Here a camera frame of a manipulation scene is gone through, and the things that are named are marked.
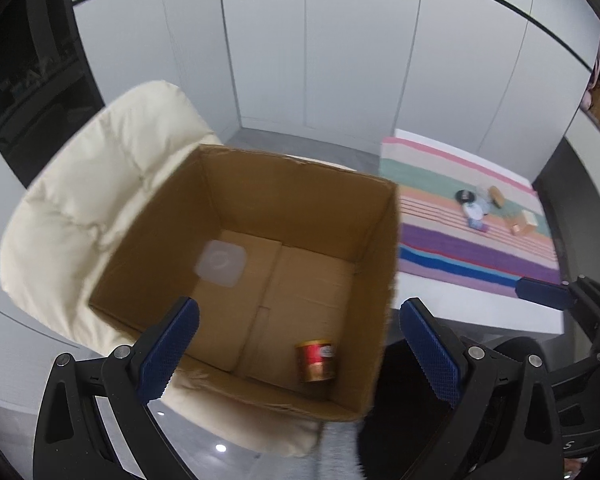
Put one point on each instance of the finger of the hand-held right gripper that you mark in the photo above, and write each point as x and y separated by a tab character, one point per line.
545	292

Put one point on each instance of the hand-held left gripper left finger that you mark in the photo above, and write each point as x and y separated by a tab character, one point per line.
172	352

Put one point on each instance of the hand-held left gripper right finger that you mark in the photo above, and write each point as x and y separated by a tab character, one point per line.
432	355

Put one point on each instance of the black round case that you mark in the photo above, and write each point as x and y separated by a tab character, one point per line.
463	196

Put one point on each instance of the brown cardboard box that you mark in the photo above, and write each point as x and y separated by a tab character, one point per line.
305	300

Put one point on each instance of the small brown box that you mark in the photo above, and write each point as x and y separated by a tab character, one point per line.
518	228

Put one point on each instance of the small purple blue packet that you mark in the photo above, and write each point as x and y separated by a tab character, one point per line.
479	226

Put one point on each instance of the striped tablecloth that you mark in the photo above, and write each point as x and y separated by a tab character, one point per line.
455	255

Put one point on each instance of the translucent plastic lid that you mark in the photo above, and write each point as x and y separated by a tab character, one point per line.
220	264

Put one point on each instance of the red food cup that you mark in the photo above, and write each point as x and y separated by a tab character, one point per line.
316	362

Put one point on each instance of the grey rug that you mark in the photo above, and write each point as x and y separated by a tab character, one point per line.
340	450

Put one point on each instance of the cream padded chair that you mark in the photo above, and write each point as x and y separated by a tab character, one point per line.
80	185

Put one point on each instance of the pink soft toy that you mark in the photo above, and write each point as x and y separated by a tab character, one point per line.
597	70

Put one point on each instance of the dark glass cabinet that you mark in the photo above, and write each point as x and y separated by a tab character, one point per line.
30	85

